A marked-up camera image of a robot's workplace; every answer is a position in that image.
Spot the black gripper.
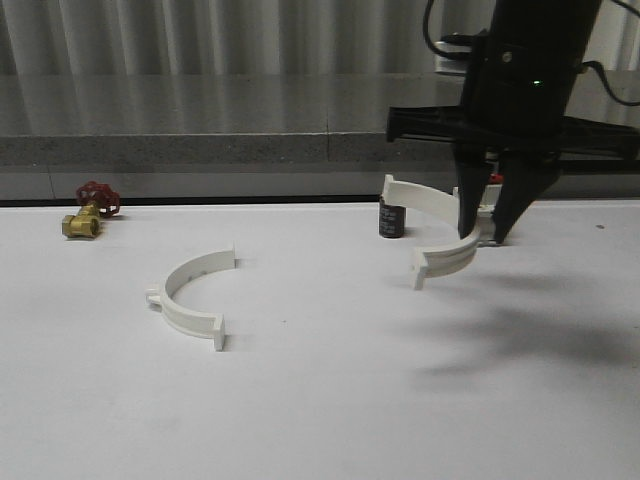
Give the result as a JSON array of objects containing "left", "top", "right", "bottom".
[{"left": 386, "top": 34, "right": 639, "bottom": 244}]

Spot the white half clamp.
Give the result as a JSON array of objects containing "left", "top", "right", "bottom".
[
  {"left": 382, "top": 174, "right": 482, "bottom": 290},
  {"left": 144, "top": 243, "right": 237, "bottom": 351}
]

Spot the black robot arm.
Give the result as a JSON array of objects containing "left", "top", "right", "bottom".
[{"left": 386, "top": 1, "right": 639, "bottom": 244}]

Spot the black cylindrical capacitor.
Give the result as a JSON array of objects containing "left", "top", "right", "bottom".
[{"left": 378, "top": 197, "right": 406, "bottom": 239}]

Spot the grey stone ledge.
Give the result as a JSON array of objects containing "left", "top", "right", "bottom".
[{"left": 0, "top": 70, "right": 640, "bottom": 169}]

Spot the brass valve red handwheel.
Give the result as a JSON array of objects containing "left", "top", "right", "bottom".
[{"left": 61, "top": 181, "right": 121, "bottom": 239}]

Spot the white circuit breaker red switch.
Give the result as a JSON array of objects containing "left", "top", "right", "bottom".
[{"left": 454, "top": 173, "right": 504, "bottom": 244}]

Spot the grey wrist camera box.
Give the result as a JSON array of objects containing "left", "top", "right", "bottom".
[{"left": 433, "top": 32, "right": 476, "bottom": 76}]

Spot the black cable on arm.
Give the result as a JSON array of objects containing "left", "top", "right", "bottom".
[{"left": 422, "top": 0, "right": 640, "bottom": 107}]

